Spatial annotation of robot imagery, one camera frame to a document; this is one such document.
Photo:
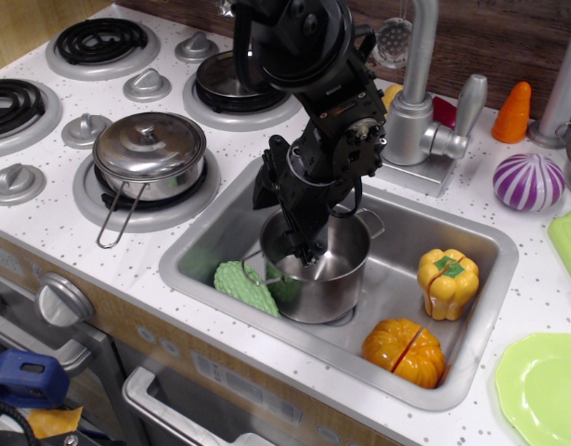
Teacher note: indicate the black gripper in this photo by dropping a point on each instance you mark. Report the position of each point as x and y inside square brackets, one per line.
[306, 205]

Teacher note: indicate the steel pot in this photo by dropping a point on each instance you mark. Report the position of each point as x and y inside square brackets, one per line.
[329, 288]

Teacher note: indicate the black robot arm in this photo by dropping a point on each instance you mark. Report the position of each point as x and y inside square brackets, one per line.
[312, 50]

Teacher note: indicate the dark steel pot lid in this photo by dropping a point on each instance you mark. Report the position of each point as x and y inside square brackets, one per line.
[218, 75]

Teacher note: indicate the grey toy sink basin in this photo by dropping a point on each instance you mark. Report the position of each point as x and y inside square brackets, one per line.
[229, 229]

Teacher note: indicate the rear right stove burner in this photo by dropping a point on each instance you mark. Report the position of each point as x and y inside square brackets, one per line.
[203, 114]

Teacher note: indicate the green toy bitter gourd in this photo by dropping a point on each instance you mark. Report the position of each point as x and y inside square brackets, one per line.
[242, 282]

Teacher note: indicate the steel lidded saucepan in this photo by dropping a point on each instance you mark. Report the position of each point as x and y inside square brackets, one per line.
[155, 160]

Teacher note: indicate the silver stove knob middle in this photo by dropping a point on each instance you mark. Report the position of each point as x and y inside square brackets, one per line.
[148, 86]

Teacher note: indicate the silver stove knob rear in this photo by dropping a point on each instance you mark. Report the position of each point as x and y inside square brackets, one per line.
[196, 49]

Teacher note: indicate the silver toy faucet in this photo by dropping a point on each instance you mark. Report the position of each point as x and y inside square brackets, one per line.
[421, 153]

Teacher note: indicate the yellow toy corn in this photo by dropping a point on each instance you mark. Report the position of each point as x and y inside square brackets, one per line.
[389, 95]

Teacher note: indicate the hanging steel strainer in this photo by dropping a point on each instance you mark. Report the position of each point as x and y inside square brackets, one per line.
[393, 40]

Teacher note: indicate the silver stove knob left-centre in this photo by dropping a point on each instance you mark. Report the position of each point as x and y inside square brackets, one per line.
[82, 132]

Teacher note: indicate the yellow toy bell pepper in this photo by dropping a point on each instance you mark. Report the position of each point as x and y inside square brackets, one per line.
[449, 281]

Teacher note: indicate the orange toy pumpkin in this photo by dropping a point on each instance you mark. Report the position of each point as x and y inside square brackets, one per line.
[406, 349]

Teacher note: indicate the grey dishwasher door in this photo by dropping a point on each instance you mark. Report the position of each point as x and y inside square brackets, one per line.
[178, 411]

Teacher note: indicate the rear left stove burner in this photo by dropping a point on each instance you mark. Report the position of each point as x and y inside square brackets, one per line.
[102, 49]

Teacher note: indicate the silver oven knob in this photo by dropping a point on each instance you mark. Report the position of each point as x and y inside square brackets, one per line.
[60, 303]

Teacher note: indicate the silver stove knob front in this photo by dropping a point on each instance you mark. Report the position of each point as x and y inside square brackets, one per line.
[20, 183]

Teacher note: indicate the orange toy carrot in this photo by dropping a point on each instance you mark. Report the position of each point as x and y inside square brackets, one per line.
[512, 120]

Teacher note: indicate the front left stove burner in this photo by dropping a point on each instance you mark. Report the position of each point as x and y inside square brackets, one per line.
[29, 112]

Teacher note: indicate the purple striped toy onion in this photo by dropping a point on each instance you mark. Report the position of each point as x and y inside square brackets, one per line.
[528, 182]

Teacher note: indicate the green plastic tray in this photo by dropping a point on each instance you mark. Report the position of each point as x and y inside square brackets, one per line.
[559, 233]

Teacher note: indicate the blue clamp tool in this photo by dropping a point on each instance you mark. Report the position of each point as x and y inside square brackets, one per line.
[31, 380]

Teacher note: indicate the grey metal pole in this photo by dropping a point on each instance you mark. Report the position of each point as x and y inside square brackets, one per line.
[548, 131]

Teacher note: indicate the light green plate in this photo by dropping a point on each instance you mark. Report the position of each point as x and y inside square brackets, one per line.
[533, 383]

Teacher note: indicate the silver oven door handle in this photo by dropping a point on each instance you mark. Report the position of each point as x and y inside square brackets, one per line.
[75, 348]

